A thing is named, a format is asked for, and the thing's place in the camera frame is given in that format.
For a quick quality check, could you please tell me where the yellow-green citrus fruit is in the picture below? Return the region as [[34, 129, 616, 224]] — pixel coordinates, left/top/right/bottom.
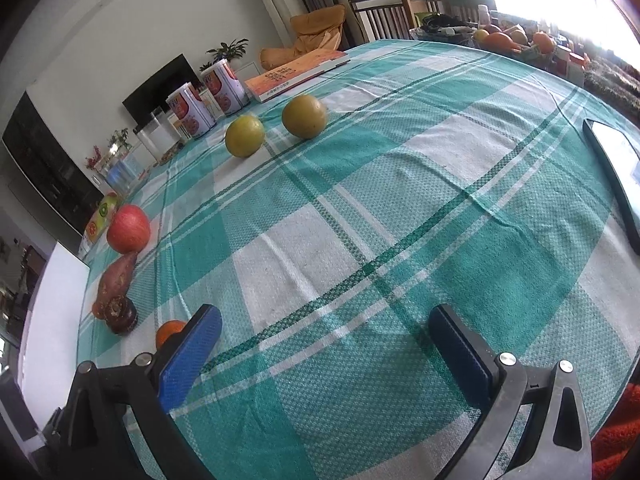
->
[[225, 115, 266, 159], [281, 94, 328, 140]]

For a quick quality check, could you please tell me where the printed label can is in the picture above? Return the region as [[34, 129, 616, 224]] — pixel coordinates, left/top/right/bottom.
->
[[201, 58, 251, 117], [166, 82, 217, 141]]

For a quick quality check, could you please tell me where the orange plush cushion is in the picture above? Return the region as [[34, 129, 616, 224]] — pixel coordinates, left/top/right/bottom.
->
[[260, 4, 348, 71]]

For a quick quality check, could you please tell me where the small orange tangerine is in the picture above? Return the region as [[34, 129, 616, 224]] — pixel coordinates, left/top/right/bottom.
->
[[155, 320, 188, 350]]

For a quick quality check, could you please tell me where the basket of mixed fruit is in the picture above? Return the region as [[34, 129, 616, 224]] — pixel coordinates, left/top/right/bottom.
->
[[470, 22, 560, 67]]

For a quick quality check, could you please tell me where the red cloth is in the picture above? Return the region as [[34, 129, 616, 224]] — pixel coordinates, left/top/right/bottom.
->
[[590, 382, 640, 480]]

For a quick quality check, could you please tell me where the teal checked tablecloth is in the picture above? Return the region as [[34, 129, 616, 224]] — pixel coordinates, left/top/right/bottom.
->
[[75, 39, 640, 480]]

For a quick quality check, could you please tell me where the orange book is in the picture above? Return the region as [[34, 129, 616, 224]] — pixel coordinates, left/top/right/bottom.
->
[[244, 50, 351, 104]]

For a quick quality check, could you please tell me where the dark wooden chair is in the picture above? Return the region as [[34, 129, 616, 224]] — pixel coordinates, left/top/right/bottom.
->
[[348, 0, 416, 47]]

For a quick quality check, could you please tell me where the clear plastic container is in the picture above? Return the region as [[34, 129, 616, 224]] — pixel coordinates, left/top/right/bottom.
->
[[97, 152, 148, 196]]

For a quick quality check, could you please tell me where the white panel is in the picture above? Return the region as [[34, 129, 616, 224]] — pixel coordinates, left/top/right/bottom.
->
[[20, 242, 91, 431]]

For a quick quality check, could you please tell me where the green potted plant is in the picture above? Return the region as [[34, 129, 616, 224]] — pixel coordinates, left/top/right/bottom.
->
[[199, 38, 249, 73]]

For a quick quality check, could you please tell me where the fruit-print cardboard box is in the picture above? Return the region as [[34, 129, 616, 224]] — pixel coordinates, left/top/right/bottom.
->
[[80, 192, 121, 256]]

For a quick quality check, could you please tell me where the clear plastic jar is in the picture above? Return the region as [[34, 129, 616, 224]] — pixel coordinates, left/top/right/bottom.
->
[[136, 107, 182, 163]]

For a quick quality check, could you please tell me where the dark brown round fruit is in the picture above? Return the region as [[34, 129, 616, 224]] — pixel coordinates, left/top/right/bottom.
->
[[103, 296, 138, 335]]

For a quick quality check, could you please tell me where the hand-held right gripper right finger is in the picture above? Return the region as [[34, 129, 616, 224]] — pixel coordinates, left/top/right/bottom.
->
[[429, 304, 594, 480]]

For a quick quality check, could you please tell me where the black television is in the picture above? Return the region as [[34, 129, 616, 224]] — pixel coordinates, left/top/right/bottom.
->
[[122, 54, 203, 126]]

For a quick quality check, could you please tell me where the red apple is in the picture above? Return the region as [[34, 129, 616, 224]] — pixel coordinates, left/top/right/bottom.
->
[[106, 204, 152, 254]]

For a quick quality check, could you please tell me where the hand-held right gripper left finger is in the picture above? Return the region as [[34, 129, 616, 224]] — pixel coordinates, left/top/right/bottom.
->
[[42, 304, 223, 480]]

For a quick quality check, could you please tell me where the dark wall cabinet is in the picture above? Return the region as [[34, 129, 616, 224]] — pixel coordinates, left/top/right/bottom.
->
[[1, 92, 103, 236]]

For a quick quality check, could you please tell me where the reddish sweet potato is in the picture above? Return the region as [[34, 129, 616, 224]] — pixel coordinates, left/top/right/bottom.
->
[[91, 251, 139, 320]]

